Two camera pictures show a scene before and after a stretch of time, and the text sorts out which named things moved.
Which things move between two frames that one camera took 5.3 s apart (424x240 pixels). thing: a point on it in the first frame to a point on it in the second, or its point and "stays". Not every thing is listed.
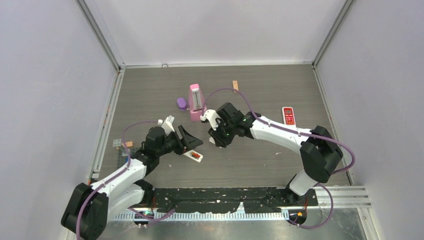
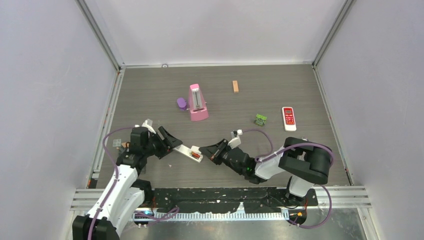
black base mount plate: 217,200 stays
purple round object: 182,103 stays
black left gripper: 190,142 to 165,149
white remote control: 194,155 stays
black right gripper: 220,141 to 212,151
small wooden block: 235,84 stays
